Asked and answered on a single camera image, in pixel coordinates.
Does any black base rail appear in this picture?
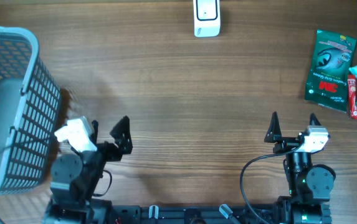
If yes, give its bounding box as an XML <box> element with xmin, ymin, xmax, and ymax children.
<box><xmin>112</xmin><ymin>203</ymin><xmax>333</xmax><ymax>224</ymax></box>

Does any red white snack packet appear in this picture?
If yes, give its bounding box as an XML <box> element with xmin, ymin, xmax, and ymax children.
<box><xmin>348</xmin><ymin>74</ymin><xmax>357</xmax><ymax>120</ymax></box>

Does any grey mesh shopping basket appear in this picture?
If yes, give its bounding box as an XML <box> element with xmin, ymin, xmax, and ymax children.
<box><xmin>0</xmin><ymin>26</ymin><xmax>62</xmax><ymax>195</ymax></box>

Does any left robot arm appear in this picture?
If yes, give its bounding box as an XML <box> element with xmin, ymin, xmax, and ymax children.
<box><xmin>42</xmin><ymin>116</ymin><xmax>133</xmax><ymax>223</ymax></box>

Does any black right camera cable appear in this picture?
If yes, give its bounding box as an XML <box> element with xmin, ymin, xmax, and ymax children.
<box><xmin>239</xmin><ymin>146</ymin><xmax>303</xmax><ymax>224</ymax></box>

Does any white barcode scanner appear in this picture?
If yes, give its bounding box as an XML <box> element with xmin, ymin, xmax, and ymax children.
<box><xmin>193</xmin><ymin>0</ymin><xmax>221</xmax><ymax>38</ymax></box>

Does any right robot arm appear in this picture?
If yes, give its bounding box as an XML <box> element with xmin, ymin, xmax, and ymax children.
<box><xmin>264</xmin><ymin>112</ymin><xmax>336</xmax><ymax>223</ymax></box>

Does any green 3M gloves packet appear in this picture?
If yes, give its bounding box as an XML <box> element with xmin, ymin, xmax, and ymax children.
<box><xmin>305</xmin><ymin>29</ymin><xmax>357</xmax><ymax>112</ymax></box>

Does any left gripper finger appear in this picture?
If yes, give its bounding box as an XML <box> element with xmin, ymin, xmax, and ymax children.
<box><xmin>110</xmin><ymin>116</ymin><xmax>133</xmax><ymax>154</ymax></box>
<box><xmin>90</xmin><ymin>120</ymin><xmax>98</xmax><ymax>145</ymax></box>

